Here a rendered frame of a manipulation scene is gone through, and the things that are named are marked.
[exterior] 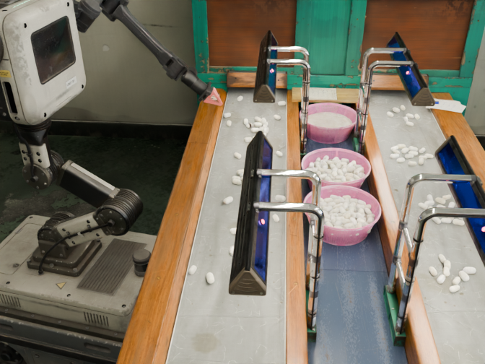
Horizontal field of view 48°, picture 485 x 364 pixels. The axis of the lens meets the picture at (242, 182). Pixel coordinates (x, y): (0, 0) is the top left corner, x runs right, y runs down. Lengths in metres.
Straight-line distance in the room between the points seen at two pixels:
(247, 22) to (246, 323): 1.60
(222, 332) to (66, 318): 0.80
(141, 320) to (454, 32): 1.99
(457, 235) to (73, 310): 1.34
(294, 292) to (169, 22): 2.43
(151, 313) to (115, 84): 2.57
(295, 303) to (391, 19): 1.61
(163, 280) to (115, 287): 0.47
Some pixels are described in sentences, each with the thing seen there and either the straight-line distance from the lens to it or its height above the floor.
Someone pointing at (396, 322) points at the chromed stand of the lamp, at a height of 0.74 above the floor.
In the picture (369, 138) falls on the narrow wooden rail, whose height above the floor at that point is 0.76.
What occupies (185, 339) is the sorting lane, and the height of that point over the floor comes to 0.74.
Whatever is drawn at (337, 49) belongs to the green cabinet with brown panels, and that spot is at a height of 0.97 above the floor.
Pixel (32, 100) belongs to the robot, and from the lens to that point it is 1.73.
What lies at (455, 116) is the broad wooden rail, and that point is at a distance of 2.68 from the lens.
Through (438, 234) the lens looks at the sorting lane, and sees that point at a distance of 1.93.
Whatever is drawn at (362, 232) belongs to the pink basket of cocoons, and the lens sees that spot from 1.88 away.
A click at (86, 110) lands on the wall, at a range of 4.08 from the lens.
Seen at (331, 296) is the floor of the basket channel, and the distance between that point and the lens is 1.72.
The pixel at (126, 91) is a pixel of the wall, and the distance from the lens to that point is 3.92.
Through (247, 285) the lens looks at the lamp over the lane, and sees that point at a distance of 1.16.
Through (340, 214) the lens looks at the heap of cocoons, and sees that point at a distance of 1.96.
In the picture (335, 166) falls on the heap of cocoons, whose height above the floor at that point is 0.74.
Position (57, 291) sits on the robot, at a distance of 2.13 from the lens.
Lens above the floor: 1.87
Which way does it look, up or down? 33 degrees down
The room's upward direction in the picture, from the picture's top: 1 degrees counter-clockwise
